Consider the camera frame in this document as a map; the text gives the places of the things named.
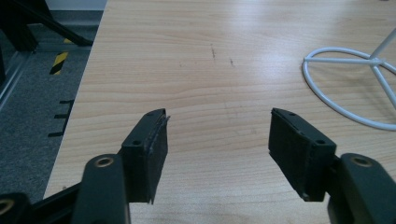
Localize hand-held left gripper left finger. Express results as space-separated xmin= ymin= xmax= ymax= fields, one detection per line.
xmin=70 ymin=107 xmax=171 ymax=224

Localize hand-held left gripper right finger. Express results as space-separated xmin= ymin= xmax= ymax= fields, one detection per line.
xmin=268 ymin=107 xmax=396 ymax=224

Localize black floor tape marks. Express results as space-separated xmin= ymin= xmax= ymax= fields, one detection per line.
xmin=47 ymin=99 xmax=76 ymax=138

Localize yellow black hazard tape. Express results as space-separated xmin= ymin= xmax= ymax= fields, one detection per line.
xmin=49 ymin=51 xmax=69 ymax=76

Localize black metal stand leg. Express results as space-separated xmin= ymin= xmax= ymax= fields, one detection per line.
xmin=0 ymin=0 xmax=94 ymax=52

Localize white wire stand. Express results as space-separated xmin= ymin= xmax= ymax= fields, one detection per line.
xmin=301 ymin=28 xmax=396 ymax=132

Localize grey metal floor rail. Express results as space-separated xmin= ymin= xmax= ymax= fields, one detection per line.
xmin=0 ymin=41 xmax=92 ymax=110

